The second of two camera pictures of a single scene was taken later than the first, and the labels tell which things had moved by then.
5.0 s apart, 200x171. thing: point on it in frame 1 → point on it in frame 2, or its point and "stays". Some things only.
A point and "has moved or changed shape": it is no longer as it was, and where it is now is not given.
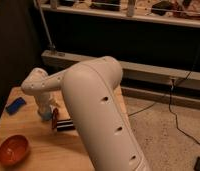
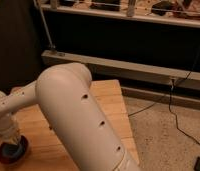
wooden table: [54, 145] stays
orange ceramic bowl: [13, 149] stays
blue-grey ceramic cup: [45, 114] has moved or changed shape
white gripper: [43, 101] → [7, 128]
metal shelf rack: [180, 12] stays
